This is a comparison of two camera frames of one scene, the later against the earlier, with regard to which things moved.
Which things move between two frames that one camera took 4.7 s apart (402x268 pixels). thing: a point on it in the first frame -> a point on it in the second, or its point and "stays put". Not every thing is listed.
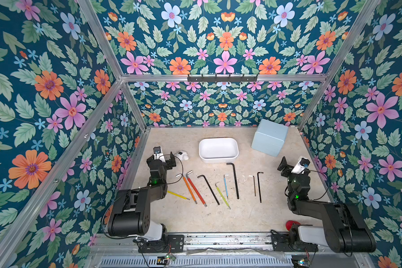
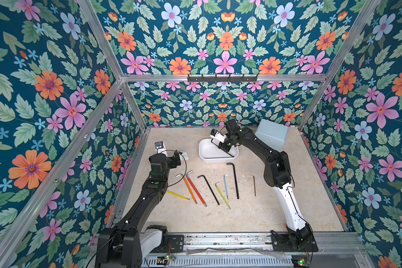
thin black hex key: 259,185 -> 219,147
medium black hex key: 203,176 stays put
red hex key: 195,190 stays put
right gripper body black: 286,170 -> 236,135
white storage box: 218,150 stays put
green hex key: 222,195 stays put
